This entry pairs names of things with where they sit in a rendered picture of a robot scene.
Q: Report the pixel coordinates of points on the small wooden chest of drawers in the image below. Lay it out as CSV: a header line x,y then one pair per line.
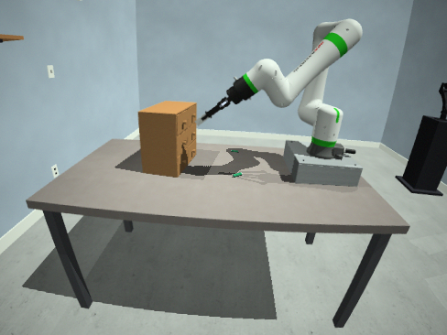
x,y
158,137

